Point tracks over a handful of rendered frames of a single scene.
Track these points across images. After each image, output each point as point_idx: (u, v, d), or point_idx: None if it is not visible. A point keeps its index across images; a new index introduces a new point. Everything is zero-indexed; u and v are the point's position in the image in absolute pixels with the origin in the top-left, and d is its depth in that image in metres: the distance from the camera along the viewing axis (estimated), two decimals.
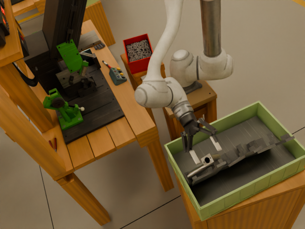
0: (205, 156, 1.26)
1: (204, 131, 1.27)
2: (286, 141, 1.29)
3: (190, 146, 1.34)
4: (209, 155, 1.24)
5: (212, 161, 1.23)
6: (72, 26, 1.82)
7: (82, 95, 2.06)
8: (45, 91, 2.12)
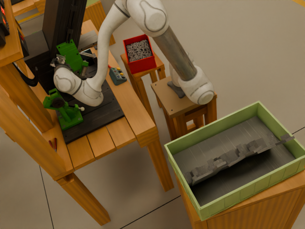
0: (61, 58, 1.78)
1: (57, 61, 1.71)
2: (286, 141, 1.29)
3: None
4: (57, 55, 1.78)
5: (57, 54, 1.80)
6: (72, 26, 1.82)
7: None
8: (45, 91, 2.12)
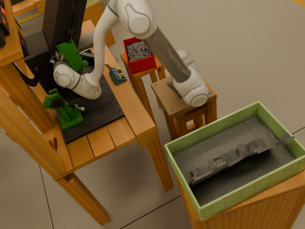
0: (59, 54, 1.87)
1: (56, 57, 1.80)
2: (286, 141, 1.29)
3: None
4: (56, 52, 1.86)
5: (56, 51, 1.89)
6: (72, 26, 1.82)
7: None
8: (45, 91, 2.12)
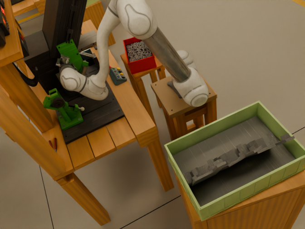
0: (65, 57, 1.89)
1: (61, 61, 1.82)
2: (286, 141, 1.29)
3: None
4: (61, 55, 1.89)
5: (61, 54, 1.91)
6: (72, 26, 1.82)
7: (82, 95, 2.06)
8: (45, 91, 2.12)
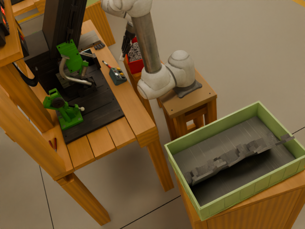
0: (65, 57, 1.89)
1: None
2: (286, 141, 1.29)
3: (125, 49, 2.05)
4: (61, 55, 1.89)
5: (62, 54, 1.91)
6: (72, 26, 1.82)
7: (82, 95, 2.06)
8: (45, 91, 2.12)
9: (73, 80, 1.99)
